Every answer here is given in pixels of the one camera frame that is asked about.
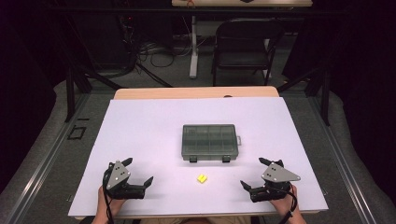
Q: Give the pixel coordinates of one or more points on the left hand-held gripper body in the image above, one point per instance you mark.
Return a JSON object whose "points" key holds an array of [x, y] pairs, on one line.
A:
{"points": [[118, 177]]}

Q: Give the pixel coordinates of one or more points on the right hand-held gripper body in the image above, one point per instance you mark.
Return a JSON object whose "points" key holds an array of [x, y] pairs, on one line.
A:
{"points": [[277, 174]]}

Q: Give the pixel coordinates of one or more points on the grey plastic compartment box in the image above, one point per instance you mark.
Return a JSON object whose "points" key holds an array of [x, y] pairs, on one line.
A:
{"points": [[209, 141]]}

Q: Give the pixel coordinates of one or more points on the person's right hand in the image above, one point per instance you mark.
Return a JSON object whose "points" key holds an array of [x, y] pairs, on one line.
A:
{"points": [[285, 205]]}

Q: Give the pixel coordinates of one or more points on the person's left hand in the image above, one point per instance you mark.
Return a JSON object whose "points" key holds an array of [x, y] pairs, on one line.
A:
{"points": [[102, 207]]}

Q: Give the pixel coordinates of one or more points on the white board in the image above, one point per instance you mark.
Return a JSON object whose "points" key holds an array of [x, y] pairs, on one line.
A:
{"points": [[155, 130]]}

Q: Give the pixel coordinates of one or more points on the light wooden table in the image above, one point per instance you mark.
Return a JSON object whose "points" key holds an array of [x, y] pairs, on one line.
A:
{"points": [[193, 92]]}

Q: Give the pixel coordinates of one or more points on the black folding chair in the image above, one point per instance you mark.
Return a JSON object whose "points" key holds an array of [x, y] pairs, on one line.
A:
{"points": [[246, 43]]}

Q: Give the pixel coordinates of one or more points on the white desk leg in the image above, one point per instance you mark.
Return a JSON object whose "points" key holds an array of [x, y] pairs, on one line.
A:
{"points": [[194, 53]]}

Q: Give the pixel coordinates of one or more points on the aluminium floor rail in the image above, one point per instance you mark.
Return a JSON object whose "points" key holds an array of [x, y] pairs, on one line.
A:
{"points": [[46, 161], [339, 161]]}

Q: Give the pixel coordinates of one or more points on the black metal frame post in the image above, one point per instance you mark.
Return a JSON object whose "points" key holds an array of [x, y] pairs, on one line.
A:
{"points": [[70, 93], [326, 99]]}

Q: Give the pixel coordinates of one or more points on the black horizontal frame bar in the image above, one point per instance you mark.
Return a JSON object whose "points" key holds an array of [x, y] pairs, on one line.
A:
{"points": [[155, 11]]}

